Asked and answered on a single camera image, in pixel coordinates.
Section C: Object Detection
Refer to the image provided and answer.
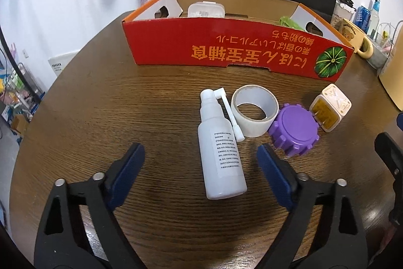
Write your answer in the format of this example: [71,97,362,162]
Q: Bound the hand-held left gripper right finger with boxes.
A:
[256,143,369,269]

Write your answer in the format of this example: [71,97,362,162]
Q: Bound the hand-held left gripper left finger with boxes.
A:
[34,143,146,269]

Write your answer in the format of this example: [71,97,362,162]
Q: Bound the white spray bottle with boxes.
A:
[197,87,248,200]

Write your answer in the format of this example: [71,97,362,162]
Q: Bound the orange cardboard box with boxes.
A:
[122,0,355,82]

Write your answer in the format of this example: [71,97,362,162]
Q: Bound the cream round container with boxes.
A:
[378,21,403,110]

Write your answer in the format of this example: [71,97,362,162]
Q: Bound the purple gear-shaped lid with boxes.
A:
[268,103,320,158]

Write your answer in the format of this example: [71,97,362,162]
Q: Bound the white tape roll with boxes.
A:
[230,84,279,138]

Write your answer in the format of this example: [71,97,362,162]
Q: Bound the grey cup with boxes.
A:
[367,42,389,69]

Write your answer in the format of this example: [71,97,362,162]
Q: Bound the white plug adapter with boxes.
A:
[309,84,351,133]

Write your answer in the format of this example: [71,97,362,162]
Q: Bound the yellow bear mug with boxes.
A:
[338,18,374,59]

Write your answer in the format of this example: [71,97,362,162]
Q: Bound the clear bottle with blue cap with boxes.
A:
[368,0,381,36]

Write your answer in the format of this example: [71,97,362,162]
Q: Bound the glass jar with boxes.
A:
[331,0,356,29]

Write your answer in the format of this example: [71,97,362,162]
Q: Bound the white flat box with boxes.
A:
[48,50,79,77]

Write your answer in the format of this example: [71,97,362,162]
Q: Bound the green plastic item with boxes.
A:
[280,16,304,30]

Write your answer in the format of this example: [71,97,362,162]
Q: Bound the white plastic container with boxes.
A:
[188,1,226,18]

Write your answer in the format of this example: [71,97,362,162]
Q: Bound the wire shelf with small goods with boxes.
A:
[0,42,45,143]

